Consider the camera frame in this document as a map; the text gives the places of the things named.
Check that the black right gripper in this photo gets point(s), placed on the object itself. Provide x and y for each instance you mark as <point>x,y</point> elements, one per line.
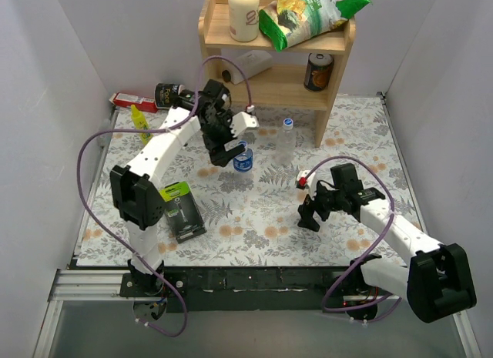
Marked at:
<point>315,205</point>

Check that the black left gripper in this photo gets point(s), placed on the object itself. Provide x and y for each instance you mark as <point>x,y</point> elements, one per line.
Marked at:
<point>215,143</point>

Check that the small blue-label water bottle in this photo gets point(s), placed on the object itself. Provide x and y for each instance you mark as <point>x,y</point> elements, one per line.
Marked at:
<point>243,164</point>

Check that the clear plastic bottle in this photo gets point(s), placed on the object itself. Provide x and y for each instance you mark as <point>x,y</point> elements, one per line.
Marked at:
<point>285,145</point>

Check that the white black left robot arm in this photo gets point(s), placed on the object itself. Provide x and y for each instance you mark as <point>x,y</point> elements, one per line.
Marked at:
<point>135,186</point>

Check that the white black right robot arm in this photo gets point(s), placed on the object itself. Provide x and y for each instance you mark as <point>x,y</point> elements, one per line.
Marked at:
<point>435,280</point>

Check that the yellow squeeze bottle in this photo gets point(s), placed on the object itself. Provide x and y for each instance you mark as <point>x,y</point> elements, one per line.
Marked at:
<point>140,123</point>

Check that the lying white bottle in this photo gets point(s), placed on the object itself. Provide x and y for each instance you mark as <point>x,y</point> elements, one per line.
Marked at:
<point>251,63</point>

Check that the cream lotion bottle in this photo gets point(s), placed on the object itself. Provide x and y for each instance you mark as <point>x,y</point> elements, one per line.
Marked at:
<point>243,19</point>

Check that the floral table cloth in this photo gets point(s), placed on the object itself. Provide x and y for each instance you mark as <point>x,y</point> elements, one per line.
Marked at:
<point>253,222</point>

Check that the black green razor box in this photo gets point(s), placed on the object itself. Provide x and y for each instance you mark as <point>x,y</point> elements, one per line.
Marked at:
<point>181,211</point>

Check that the black white paper cup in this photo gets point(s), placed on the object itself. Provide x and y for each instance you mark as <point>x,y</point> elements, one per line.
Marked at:
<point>168,95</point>

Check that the wooden two-tier shelf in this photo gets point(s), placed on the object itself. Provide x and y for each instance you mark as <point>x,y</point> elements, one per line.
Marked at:
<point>282,84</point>

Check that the red white toothpaste box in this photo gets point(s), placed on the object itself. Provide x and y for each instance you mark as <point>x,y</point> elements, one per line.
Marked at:
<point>124,100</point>

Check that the dark tin can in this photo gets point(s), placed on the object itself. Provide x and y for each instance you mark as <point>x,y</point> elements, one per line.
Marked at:
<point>318,71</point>

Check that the green chips bag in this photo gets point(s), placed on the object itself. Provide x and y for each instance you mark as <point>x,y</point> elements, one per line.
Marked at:
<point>289,22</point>

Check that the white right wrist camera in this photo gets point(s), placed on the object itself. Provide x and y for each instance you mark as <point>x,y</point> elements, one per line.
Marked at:
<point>306,180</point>

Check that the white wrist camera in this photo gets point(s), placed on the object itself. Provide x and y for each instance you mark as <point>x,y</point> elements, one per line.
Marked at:
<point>241,122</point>
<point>306,180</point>

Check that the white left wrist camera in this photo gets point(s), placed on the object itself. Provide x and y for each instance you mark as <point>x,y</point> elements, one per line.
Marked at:
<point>241,122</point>

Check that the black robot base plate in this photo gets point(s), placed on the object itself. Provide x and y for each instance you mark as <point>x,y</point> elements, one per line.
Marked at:
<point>247,288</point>

